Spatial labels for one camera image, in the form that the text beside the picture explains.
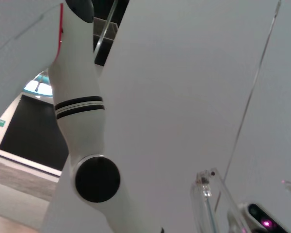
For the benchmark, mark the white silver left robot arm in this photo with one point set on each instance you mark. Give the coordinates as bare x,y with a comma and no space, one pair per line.
82,133

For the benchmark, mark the teal round fixture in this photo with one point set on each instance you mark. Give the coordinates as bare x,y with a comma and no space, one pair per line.
38,85

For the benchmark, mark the large black panel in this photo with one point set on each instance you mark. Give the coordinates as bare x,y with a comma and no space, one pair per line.
34,131

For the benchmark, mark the white robot torso red stripe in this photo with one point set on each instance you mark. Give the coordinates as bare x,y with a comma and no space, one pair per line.
19,60

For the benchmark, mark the small green sign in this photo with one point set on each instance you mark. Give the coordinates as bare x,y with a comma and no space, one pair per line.
0,122

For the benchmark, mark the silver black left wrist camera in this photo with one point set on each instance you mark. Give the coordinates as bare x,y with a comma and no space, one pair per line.
257,213

